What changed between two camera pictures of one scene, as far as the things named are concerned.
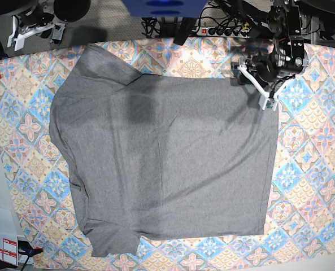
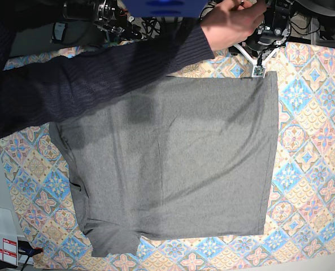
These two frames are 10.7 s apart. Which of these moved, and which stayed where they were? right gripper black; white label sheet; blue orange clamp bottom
Moved: right gripper black
Stayed: white label sheet; blue orange clamp bottom
